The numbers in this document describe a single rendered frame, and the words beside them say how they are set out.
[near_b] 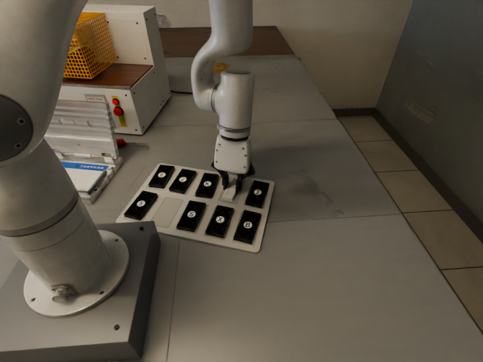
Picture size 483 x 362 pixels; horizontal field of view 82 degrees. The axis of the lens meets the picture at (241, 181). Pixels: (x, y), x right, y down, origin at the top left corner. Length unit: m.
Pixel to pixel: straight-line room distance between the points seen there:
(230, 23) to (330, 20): 2.26
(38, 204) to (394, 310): 0.68
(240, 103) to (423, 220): 1.85
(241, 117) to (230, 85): 0.08
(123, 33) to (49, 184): 0.89
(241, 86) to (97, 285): 0.52
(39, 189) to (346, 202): 0.74
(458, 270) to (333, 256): 1.48
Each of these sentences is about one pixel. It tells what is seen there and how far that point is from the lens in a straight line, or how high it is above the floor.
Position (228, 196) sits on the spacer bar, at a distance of 0.81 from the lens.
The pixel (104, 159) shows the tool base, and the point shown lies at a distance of 1.05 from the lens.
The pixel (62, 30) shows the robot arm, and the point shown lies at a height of 1.41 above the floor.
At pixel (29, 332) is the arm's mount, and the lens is 0.64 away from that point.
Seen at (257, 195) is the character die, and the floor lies 0.92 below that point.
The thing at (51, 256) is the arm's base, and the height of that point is 1.12.
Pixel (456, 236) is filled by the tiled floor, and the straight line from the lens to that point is 2.34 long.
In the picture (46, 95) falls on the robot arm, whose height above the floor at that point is 1.36.
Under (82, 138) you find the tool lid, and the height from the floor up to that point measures 0.99.
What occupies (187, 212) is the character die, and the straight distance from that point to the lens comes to 0.78.
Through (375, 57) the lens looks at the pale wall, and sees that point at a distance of 3.13.
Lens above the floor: 1.50
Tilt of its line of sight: 42 degrees down
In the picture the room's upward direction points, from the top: straight up
